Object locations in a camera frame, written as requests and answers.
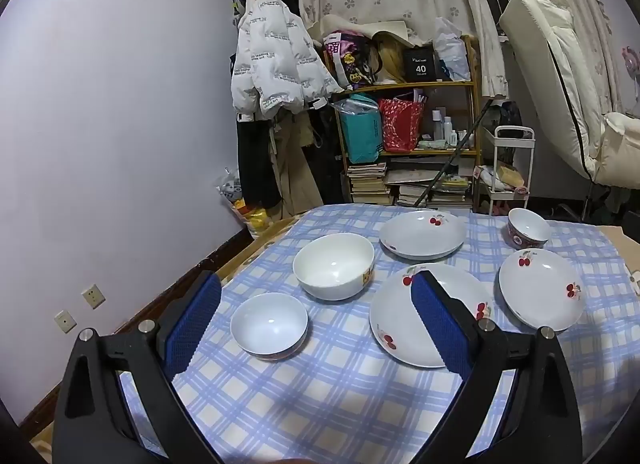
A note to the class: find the small white bowl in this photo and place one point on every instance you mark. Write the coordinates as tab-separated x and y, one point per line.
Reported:
267	324

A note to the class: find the white trolley cart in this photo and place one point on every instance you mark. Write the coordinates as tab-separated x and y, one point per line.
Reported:
531	169

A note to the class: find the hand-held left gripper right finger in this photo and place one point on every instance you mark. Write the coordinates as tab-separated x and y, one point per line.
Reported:
440	324

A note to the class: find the wall socket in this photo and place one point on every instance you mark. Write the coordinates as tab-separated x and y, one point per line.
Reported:
65	322
93	296

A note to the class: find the black rod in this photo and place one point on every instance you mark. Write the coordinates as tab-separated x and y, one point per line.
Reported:
450	159

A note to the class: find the large white bowl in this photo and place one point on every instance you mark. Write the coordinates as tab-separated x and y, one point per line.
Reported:
330	264

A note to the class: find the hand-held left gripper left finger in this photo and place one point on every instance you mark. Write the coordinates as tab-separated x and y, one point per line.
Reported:
192	324

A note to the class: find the tan paper packet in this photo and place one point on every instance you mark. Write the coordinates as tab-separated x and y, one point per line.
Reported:
510	176

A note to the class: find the colourful printed bag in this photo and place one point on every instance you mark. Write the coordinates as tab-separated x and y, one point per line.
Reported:
350	59

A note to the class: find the wooden shelf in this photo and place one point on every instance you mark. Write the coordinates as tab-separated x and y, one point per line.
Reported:
425	86

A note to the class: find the teal bag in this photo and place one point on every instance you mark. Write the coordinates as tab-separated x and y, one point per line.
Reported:
360	134

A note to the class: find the black hanging coat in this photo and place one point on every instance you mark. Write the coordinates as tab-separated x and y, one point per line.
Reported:
325	164

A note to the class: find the pile of magazines and papers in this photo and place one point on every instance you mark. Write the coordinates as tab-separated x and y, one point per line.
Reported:
440	191

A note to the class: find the yellow bag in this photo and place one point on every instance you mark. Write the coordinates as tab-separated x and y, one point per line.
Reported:
255	219

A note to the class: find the black hanging pants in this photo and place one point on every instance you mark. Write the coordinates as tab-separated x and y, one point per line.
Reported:
255	169

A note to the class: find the blue checkered tablecloth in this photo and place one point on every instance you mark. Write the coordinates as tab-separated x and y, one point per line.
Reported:
325	394

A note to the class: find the cream recliner chair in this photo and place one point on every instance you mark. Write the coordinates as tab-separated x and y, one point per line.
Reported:
550	69

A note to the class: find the row of white cosmetic bottles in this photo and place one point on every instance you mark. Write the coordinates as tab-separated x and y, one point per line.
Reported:
447	131

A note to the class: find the tan paper bag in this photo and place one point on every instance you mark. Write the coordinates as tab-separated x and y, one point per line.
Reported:
392	59

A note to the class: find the white plastic bag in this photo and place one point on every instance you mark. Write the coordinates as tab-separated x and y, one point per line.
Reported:
450	51

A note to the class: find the beige hanging pants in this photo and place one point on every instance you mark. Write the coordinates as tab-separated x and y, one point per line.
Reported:
295	169

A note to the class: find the black box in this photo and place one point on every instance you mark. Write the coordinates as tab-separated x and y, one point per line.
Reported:
420	64

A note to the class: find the large white cherry plate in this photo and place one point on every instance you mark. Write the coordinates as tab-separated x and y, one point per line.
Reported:
395	309

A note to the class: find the black bag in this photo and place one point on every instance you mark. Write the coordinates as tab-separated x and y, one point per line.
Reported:
505	116

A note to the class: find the red patterned bag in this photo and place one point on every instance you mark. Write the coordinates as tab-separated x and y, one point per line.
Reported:
397	126

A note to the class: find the stack of old books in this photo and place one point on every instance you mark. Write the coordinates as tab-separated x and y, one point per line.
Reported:
367	184

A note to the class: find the printed plastic bag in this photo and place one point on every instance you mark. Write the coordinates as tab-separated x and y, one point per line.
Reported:
230	186

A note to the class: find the white puffer jacket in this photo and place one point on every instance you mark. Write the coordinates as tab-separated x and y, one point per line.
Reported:
275	54

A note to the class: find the pink slippers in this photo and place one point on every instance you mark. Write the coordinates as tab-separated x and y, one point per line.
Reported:
502	208

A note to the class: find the small red patterned bowl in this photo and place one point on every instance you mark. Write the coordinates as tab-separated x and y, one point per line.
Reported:
530	226

